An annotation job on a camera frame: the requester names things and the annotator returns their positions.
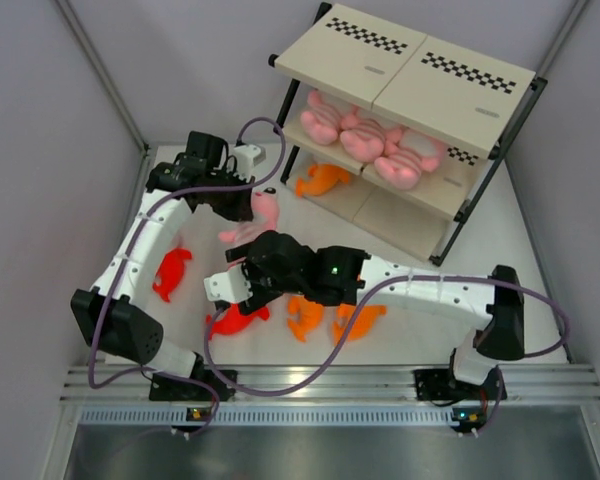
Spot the beige three-tier shelf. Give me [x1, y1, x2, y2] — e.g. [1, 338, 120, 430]
[269, 3, 547, 266]

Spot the orange shark plush on shelf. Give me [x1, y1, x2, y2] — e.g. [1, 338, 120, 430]
[295, 164, 351, 197]

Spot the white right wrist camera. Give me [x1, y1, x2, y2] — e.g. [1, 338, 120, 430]
[204, 265, 252, 304]

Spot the aluminium mounting rail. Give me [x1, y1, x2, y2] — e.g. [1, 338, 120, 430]
[60, 364, 600, 405]

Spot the red shark plush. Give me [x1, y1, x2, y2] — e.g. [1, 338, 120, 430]
[209, 304, 270, 340]
[152, 247, 193, 303]

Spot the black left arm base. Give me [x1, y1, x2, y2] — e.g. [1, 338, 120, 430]
[149, 369, 235, 402]

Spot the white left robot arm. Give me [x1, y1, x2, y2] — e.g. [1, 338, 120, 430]
[70, 131, 266, 400]

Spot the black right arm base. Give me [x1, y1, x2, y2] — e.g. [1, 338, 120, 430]
[413, 368, 507, 406]

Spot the red shark plush left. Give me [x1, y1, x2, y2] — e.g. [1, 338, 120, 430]
[152, 247, 193, 303]

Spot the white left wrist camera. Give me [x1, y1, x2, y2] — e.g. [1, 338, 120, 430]
[231, 144, 266, 180]

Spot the grey slotted cable duct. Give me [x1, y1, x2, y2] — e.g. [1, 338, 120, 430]
[80, 406, 466, 427]

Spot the orange shark plush centre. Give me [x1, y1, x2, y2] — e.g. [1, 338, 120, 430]
[287, 296, 324, 343]

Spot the orange shark plush right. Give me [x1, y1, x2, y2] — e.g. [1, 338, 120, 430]
[332, 304, 387, 344]

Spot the red shark plush centre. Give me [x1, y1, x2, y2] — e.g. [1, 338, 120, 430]
[209, 304, 270, 340]

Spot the pink striped plush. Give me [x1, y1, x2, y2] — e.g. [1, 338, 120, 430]
[339, 110, 405, 163]
[373, 129, 448, 190]
[218, 187, 280, 248]
[300, 89, 359, 146]

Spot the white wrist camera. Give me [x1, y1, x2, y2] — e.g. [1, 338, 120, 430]
[204, 265, 252, 304]
[231, 144, 266, 180]

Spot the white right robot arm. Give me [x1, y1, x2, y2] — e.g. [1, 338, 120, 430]
[204, 231, 526, 397]

